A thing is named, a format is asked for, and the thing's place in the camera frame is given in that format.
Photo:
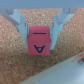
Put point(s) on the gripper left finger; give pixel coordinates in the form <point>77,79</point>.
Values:
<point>18,22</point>

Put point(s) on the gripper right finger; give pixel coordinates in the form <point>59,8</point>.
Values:
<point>59,22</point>

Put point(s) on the pink block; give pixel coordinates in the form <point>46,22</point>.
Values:
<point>39,40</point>

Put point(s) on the white cabinet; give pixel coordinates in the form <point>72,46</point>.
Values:
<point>63,74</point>

